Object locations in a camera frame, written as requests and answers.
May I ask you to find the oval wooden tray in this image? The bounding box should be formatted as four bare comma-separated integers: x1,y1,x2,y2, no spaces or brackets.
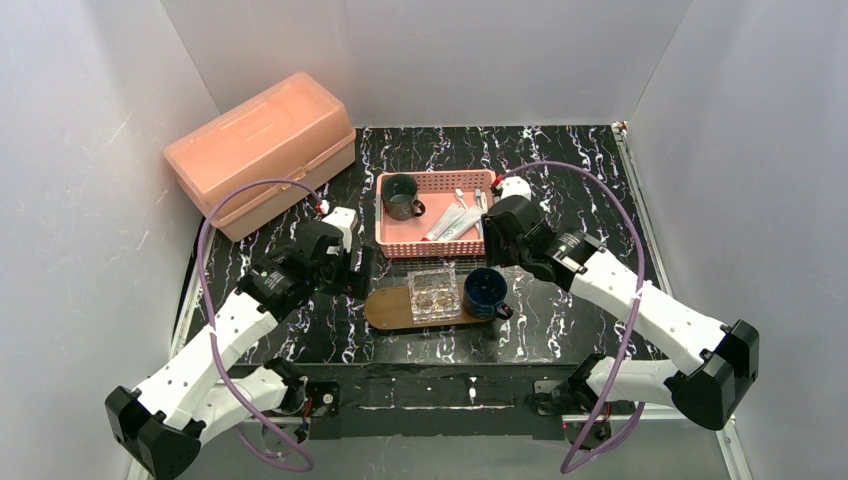
364,286,492,331

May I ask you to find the dark blue mug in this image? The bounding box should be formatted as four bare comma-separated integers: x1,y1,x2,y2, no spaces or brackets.
462,268,513,321

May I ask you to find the pink perforated plastic basket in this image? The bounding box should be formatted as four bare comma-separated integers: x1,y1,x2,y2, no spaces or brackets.
374,169,496,258

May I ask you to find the clear acrylic holder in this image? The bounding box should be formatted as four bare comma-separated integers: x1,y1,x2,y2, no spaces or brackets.
407,268,461,325

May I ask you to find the dark green mug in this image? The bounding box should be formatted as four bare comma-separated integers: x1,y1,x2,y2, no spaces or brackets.
381,173,426,221

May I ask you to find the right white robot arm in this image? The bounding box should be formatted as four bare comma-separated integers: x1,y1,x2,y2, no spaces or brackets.
482,196,760,431

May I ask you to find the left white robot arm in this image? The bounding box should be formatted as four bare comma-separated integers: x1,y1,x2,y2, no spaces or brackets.
105,208,370,479

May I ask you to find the white toothpaste tube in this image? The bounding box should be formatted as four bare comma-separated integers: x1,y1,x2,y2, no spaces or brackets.
436,206,484,241
421,203,466,242

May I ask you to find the pink plastic storage box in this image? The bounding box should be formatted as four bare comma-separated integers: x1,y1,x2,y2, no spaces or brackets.
164,72,356,242

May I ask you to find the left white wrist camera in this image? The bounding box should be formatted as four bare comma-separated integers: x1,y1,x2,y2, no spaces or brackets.
321,207,358,253

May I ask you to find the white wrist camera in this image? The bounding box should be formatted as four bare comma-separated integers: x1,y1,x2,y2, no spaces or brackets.
321,207,358,253
491,176,532,201

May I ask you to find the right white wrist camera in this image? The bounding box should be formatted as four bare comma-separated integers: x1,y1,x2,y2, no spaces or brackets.
491,176,532,201

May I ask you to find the aluminium frame rail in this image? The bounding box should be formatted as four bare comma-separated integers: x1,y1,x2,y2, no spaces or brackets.
611,121,753,480

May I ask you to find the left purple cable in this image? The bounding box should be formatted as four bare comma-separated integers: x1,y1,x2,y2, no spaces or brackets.
196,178,331,473

